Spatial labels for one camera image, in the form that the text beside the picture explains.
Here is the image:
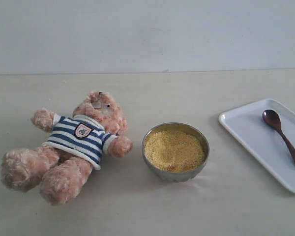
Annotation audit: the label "metal bowl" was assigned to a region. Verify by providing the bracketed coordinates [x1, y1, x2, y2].
[142, 122, 209, 182]

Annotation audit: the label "yellow millet grains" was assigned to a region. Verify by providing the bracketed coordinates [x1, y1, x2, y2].
[145, 130, 205, 173]

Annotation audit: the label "dark red wooden spoon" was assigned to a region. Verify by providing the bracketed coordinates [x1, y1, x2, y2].
[262, 109, 295, 164]

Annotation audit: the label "white rectangular plastic tray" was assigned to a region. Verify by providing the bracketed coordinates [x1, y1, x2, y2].
[219, 98, 295, 193]

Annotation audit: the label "beige teddy bear striped shirt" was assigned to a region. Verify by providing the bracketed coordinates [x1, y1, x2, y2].
[0, 91, 133, 206]

